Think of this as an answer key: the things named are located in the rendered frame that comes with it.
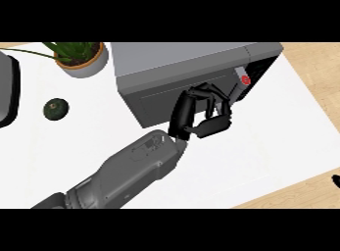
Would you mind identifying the potted green plant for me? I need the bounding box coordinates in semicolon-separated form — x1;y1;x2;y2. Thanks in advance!
0;42;109;79

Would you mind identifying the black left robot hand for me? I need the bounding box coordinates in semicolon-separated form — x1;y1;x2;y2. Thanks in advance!
167;81;235;142

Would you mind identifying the dark green avocado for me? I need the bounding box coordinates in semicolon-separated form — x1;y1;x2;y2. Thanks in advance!
41;97;70;122

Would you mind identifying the grey microwave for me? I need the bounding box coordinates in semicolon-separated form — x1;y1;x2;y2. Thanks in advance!
109;42;285;129

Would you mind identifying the grey microwave door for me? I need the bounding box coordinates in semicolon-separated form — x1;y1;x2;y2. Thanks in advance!
115;68;248;129

